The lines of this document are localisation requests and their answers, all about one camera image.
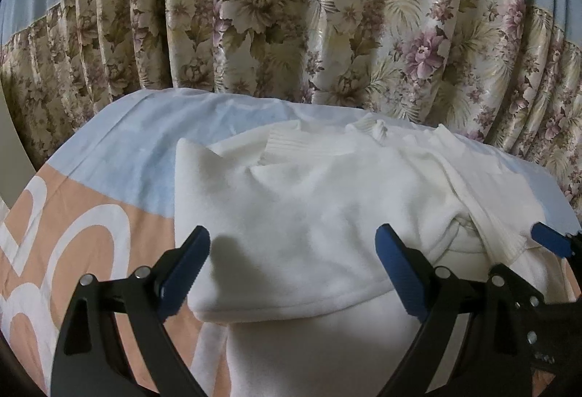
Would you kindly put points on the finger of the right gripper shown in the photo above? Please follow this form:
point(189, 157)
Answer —
point(562, 245)

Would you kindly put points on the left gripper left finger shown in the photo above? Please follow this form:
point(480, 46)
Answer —
point(89, 358)

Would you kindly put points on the floral satin curtain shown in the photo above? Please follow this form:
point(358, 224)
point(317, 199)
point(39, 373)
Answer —
point(506, 73)

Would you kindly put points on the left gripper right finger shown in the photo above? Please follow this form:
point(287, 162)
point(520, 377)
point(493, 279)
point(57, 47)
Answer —
point(494, 359)

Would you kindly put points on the white knit sweater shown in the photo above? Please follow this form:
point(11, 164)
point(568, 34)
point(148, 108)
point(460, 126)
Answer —
point(293, 276)

